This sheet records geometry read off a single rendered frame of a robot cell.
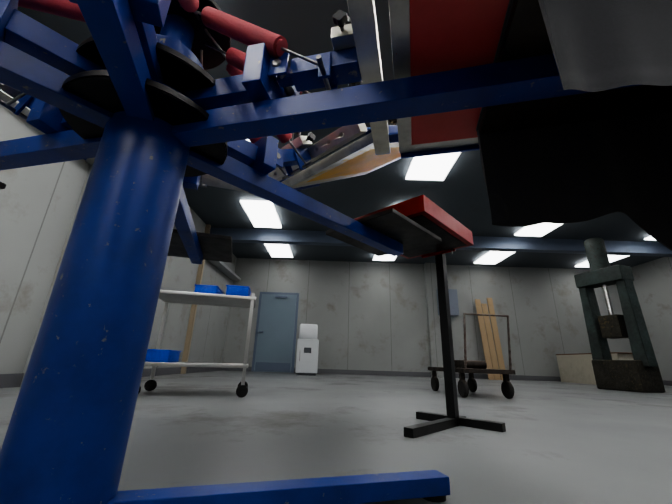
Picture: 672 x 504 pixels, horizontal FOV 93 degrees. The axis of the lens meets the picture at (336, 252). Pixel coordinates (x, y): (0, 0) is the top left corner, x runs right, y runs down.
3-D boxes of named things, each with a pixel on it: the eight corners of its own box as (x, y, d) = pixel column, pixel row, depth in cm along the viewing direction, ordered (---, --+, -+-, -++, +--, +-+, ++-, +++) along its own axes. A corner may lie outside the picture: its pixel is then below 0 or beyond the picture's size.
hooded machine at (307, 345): (317, 375, 721) (319, 322, 759) (293, 375, 719) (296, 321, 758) (317, 374, 786) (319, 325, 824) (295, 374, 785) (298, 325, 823)
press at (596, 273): (632, 392, 505) (592, 230, 595) (589, 388, 590) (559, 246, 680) (678, 394, 506) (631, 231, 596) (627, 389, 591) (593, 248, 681)
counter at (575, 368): (585, 382, 847) (579, 355, 869) (659, 388, 655) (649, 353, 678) (560, 381, 847) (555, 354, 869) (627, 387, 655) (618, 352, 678)
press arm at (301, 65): (361, 81, 81) (361, 66, 83) (357, 61, 76) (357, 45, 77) (296, 92, 85) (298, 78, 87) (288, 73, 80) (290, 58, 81)
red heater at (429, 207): (407, 261, 225) (407, 245, 229) (474, 247, 195) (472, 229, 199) (351, 235, 183) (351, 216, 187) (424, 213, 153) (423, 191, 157)
